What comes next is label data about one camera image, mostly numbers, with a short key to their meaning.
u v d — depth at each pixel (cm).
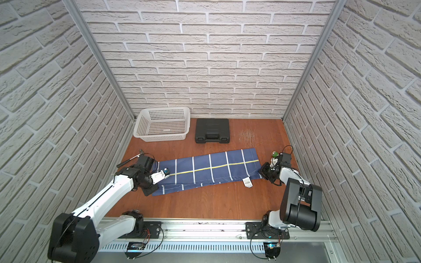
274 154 97
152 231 73
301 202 48
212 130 106
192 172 92
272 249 70
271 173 80
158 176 76
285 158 75
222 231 76
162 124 107
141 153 100
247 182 87
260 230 73
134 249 70
